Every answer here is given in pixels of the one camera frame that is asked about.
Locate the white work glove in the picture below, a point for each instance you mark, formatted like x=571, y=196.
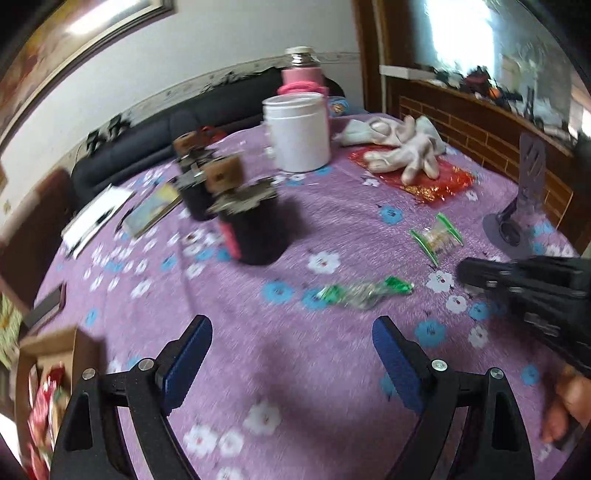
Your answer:
x=411, y=147

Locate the blue packet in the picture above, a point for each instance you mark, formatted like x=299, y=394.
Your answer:
x=339, y=106

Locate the black tin red label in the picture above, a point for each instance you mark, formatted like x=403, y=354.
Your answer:
x=254, y=226

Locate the brown armchair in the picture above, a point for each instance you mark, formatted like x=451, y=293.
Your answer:
x=32, y=230

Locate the thin yellow blue book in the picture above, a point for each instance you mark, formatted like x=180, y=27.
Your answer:
x=152, y=210

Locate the pink thermos flask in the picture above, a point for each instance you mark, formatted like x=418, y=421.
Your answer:
x=302, y=74

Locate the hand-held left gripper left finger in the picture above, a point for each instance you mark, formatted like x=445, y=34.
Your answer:
x=184, y=364

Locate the green candy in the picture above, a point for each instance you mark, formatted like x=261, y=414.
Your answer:
x=364, y=291

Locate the black leather sofa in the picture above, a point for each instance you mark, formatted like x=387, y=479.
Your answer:
x=152, y=134

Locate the red bag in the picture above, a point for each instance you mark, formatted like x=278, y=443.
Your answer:
x=212, y=135

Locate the white flat box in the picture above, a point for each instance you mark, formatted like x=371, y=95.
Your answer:
x=401, y=70

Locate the purple floral tablecloth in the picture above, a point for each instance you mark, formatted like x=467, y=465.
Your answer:
x=300, y=406

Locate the shallow cardboard box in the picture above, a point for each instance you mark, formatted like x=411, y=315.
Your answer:
x=78, y=355

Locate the large glass mirror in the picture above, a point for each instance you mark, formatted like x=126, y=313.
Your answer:
x=485, y=41

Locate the small green-edged cracker packet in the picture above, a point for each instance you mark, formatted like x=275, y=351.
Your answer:
x=438, y=237

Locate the red gold foil packet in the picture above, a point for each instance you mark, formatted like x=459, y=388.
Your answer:
x=443, y=184

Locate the red snack packet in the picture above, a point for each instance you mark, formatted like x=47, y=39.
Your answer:
x=44, y=406

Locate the grey phone stand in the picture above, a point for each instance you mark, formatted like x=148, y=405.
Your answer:
x=521, y=207

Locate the white notepad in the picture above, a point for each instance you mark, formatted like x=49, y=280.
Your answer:
x=94, y=217

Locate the black clamp gadget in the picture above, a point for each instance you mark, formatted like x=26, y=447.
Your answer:
x=97, y=136
x=117, y=125

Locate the person's right hand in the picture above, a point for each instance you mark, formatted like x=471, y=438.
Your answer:
x=575, y=397

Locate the framed wall painting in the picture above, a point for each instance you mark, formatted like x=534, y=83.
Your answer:
x=55, y=46

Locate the white plastic jar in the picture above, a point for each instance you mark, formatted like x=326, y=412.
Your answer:
x=298, y=134

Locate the grey white glove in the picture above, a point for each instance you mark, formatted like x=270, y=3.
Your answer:
x=364, y=131

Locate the brown wooden cabinet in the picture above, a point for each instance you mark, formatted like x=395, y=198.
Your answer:
x=461, y=124

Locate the green patterned blanket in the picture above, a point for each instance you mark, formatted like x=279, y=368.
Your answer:
x=9, y=332

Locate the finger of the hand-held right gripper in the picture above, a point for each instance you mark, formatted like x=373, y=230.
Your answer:
x=485, y=272

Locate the black phone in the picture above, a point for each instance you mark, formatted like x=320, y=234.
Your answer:
x=46, y=304

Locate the black tin wooden knob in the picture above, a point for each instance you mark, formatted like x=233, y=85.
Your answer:
x=196, y=194

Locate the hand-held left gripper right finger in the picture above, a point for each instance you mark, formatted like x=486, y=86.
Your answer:
x=397, y=364

